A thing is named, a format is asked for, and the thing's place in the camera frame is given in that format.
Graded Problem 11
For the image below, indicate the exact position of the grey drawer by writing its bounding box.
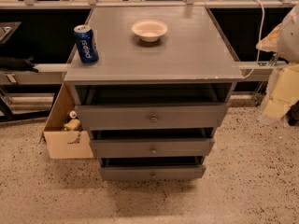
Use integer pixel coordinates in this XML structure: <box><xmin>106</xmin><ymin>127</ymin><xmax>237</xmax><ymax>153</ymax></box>
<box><xmin>90</xmin><ymin>138</ymin><xmax>215</xmax><ymax>158</ymax></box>
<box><xmin>100</xmin><ymin>165</ymin><xmax>206</xmax><ymax>181</ymax></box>
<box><xmin>75</xmin><ymin>104</ymin><xmax>228</xmax><ymax>131</ymax></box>

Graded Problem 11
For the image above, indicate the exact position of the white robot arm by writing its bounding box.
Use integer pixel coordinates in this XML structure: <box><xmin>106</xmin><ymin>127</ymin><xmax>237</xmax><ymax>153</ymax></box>
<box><xmin>256</xmin><ymin>4</ymin><xmax>299</xmax><ymax>123</ymax></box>

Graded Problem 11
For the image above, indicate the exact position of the grey drawer cabinet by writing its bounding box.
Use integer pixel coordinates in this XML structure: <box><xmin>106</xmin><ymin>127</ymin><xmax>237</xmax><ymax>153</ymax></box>
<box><xmin>64</xmin><ymin>7</ymin><xmax>242</xmax><ymax>169</ymax></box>

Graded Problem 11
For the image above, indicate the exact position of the grey top drawer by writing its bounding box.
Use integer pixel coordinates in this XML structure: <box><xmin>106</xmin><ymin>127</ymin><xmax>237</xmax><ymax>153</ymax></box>
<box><xmin>75</xmin><ymin>104</ymin><xmax>228</xmax><ymax>131</ymax></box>

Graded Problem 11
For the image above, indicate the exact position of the grey bottom drawer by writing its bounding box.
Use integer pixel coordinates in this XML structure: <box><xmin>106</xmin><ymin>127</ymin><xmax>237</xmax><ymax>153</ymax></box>
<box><xmin>100</xmin><ymin>165</ymin><xmax>206</xmax><ymax>181</ymax></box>

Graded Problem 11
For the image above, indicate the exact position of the white bowl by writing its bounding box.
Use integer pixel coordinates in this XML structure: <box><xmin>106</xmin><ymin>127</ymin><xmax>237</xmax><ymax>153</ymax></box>
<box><xmin>132</xmin><ymin>20</ymin><xmax>168</xmax><ymax>42</ymax></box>

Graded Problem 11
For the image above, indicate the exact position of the yellow object in box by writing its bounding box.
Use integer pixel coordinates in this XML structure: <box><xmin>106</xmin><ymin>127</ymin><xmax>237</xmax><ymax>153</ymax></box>
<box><xmin>64</xmin><ymin>119</ymin><xmax>81</xmax><ymax>131</ymax></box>

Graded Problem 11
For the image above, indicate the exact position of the blue pepsi can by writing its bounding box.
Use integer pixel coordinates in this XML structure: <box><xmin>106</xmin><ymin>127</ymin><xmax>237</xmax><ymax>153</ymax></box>
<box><xmin>74</xmin><ymin>24</ymin><xmax>99</xmax><ymax>64</ymax></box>

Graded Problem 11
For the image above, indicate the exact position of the cardboard box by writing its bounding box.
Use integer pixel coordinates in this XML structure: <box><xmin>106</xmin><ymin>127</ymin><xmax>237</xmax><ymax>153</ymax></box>
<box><xmin>43</xmin><ymin>84</ymin><xmax>93</xmax><ymax>159</ymax></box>

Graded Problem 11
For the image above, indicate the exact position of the black cloth on rail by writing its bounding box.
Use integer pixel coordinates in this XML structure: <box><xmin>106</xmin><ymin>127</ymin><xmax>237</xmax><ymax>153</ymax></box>
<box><xmin>0</xmin><ymin>57</ymin><xmax>38</xmax><ymax>73</ymax></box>

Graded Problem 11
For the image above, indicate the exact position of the white cable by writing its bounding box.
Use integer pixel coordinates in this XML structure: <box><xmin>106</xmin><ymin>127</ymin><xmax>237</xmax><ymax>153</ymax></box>
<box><xmin>243</xmin><ymin>0</ymin><xmax>266</xmax><ymax>79</ymax></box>

